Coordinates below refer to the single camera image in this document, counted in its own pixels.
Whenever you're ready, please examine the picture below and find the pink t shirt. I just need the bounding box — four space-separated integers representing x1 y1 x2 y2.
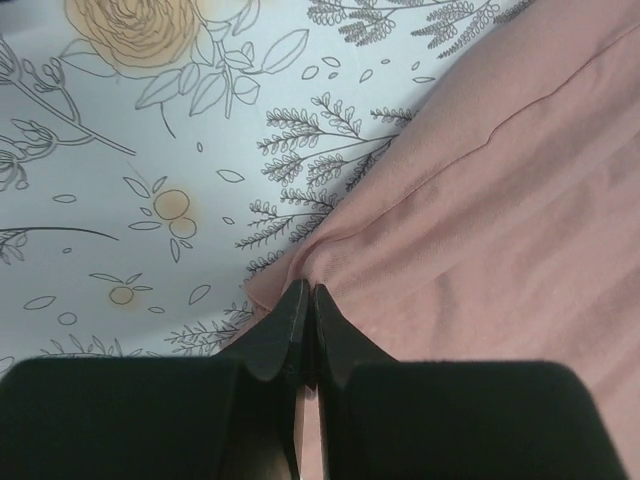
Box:
246 1 639 478

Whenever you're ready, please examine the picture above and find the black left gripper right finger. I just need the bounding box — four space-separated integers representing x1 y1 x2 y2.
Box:
313 285 627 479

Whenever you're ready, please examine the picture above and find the floral patterned table mat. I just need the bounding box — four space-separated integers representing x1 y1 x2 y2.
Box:
1 1 526 371

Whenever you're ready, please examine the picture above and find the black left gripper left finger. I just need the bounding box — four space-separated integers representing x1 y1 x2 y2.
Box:
1 281 310 479

